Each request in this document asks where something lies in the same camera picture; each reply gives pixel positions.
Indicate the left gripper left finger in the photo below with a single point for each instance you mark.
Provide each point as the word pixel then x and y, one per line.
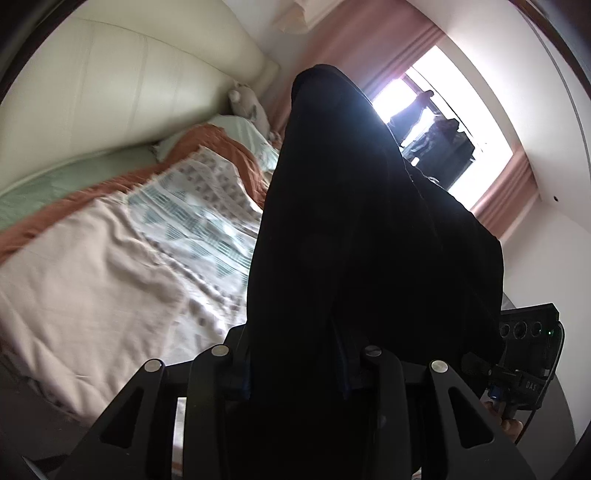
pixel 166 410

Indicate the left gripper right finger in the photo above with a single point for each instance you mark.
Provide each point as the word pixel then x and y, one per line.
pixel 458 439

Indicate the black button shirt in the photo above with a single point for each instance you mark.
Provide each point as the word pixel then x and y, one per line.
pixel 356 248

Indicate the person's right hand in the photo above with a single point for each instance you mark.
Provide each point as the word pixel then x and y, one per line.
pixel 511 427

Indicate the pink right curtain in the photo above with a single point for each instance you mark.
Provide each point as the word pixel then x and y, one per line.
pixel 509 197

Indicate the pink curtain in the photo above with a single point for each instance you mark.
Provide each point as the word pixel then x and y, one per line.
pixel 372 42
pixel 509 197

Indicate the patterned white teal blanket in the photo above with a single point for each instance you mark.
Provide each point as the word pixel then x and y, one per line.
pixel 158 272

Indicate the hanging dark jacket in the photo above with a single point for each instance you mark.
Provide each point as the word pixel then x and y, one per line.
pixel 444 152

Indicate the hanging dark dress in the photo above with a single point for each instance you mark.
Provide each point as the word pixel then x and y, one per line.
pixel 403 122

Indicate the green fitted sheet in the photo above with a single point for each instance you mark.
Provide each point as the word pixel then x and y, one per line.
pixel 36 193

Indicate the rust orange sheet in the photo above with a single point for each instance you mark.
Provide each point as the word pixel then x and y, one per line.
pixel 204 135

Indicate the pale green pillow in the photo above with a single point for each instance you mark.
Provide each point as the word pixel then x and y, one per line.
pixel 238 129

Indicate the pink left curtain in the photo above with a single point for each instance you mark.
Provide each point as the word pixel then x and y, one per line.
pixel 372 42

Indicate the white plush toy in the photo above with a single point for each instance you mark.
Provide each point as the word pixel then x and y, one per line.
pixel 244 103

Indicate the cream leather headboard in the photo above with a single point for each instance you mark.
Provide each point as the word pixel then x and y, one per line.
pixel 121 73

